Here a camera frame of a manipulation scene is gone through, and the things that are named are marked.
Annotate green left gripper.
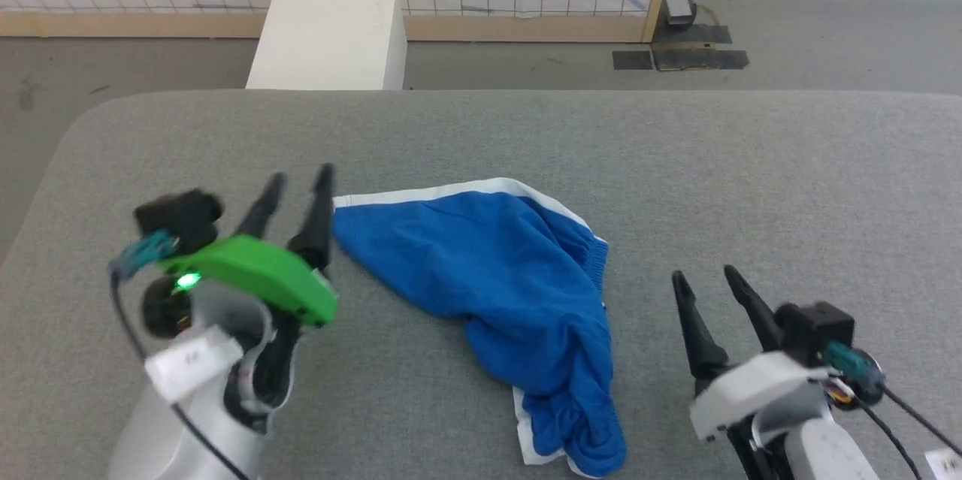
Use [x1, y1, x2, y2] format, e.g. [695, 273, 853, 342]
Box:
[159, 162, 340, 328]

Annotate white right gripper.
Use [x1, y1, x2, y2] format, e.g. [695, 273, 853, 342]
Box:
[671, 264, 833, 442]

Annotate blue shorts with white trim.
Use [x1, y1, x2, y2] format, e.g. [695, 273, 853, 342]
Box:
[332, 178, 628, 479]

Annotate white rectangular box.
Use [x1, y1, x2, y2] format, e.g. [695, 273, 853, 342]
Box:
[246, 0, 408, 91]

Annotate grey fabric sofa seat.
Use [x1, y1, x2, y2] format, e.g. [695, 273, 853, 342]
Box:
[0, 89, 962, 480]

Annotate white paper label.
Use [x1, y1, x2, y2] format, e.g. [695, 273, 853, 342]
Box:
[924, 449, 962, 478]

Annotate long black floor mat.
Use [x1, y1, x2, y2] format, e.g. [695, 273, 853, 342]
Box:
[654, 49, 751, 72]

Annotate black mat under stand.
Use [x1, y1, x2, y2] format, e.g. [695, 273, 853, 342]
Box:
[652, 23, 733, 46]

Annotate teal right camera plug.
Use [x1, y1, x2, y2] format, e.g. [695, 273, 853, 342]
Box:
[822, 340, 886, 393]

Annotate teal camera plug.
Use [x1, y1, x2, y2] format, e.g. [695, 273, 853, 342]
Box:
[110, 231, 179, 279]
[822, 340, 886, 393]

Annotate teal left camera plug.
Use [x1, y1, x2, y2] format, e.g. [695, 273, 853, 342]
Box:
[110, 231, 179, 279]

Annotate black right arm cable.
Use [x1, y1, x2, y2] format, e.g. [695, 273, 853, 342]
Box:
[853, 394, 924, 480]
[879, 382, 962, 460]

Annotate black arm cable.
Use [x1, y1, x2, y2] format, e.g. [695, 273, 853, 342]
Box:
[853, 394, 924, 480]
[879, 382, 962, 460]
[110, 270, 250, 480]

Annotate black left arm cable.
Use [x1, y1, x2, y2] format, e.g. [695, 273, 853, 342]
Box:
[110, 270, 250, 480]

